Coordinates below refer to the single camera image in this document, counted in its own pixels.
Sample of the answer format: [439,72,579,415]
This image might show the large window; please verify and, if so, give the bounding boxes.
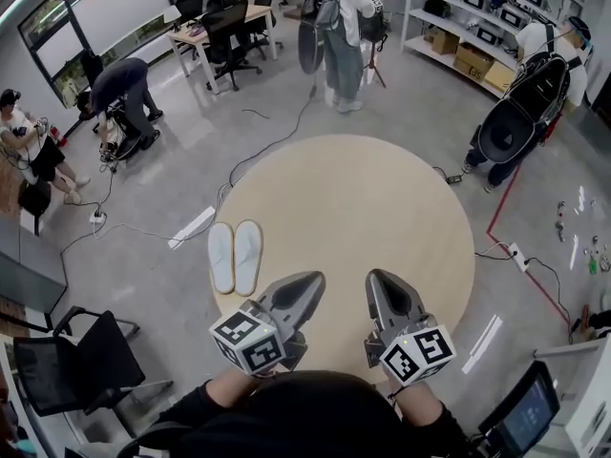
[16,0,217,110]

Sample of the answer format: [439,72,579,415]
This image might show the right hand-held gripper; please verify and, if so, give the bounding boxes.
[365,269,457,387]

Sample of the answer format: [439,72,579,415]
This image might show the white perforated shelf unit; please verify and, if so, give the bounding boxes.
[0,339,96,458]

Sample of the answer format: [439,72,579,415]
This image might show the black monitor screen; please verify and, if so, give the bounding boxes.
[477,360,561,458]

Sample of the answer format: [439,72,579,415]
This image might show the person's black top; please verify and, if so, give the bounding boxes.
[128,369,474,458]

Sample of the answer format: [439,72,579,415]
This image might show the black stool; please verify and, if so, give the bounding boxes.
[17,178,53,238]

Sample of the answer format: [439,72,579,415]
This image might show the black floor cable with plug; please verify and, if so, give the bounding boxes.
[228,81,320,188]

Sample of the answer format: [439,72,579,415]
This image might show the wooden desk with white legs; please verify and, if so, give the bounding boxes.
[164,2,280,95]

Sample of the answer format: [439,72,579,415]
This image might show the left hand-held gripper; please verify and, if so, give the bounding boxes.
[209,270,327,377]

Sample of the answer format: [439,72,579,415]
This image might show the cardboard box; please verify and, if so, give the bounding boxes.
[482,59,520,98]
[452,43,496,81]
[428,26,461,56]

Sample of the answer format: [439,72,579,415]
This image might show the black equipment backpack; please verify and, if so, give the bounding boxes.
[98,105,144,162]

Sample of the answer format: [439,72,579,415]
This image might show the white slipper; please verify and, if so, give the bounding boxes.
[232,219,264,298]
[207,221,236,296]

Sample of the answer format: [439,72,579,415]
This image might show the white desk lamp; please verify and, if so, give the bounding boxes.
[162,4,182,32]

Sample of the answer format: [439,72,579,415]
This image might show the scattered small floor items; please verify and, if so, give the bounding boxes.
[553,198,611,277]

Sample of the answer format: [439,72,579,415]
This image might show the tripod stand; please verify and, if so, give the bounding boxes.
[361,39,389,90]

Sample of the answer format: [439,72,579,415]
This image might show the black mesh visitor chair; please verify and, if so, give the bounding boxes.
[12,305,174,418]

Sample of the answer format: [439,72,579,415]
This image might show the dark bag on tripod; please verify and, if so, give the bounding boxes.
[357,10,390,43]

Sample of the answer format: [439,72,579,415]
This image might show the grey low cabinet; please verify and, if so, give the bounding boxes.
[0,215,69,315]

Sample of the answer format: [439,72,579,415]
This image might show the person's left forearm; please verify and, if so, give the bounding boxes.
[198,365,263,412]

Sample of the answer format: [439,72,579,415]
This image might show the black oval backpack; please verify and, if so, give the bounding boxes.
[476,54,572,164]
[297,0,344,76]

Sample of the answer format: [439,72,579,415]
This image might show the person's right forearm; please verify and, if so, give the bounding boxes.
[387,380,448,424]

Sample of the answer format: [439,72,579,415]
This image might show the white storage shelf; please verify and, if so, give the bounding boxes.
[399,0,591,100]

